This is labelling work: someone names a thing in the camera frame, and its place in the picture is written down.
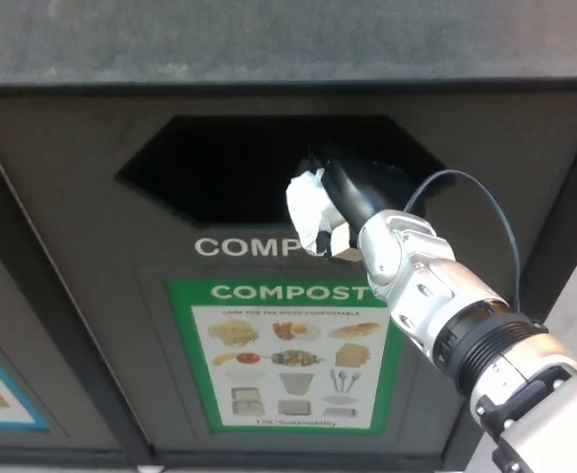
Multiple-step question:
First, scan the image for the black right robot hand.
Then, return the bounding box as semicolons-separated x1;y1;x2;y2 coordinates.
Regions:
300;142;418;263

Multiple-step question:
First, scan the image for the dark grey waste bin station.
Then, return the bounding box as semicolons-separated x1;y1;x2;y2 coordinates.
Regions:
0;0;577;473

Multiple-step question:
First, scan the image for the white paper napkin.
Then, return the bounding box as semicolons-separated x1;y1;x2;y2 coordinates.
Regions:
286;167;342;252

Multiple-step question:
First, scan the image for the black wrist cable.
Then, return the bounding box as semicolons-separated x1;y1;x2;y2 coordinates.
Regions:
404;169;522;309

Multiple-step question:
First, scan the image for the green compost poster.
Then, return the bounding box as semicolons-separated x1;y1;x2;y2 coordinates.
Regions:
163;278;406;438

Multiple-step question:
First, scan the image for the blue recycling poster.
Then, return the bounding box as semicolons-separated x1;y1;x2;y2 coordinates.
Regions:
0;334;52;435

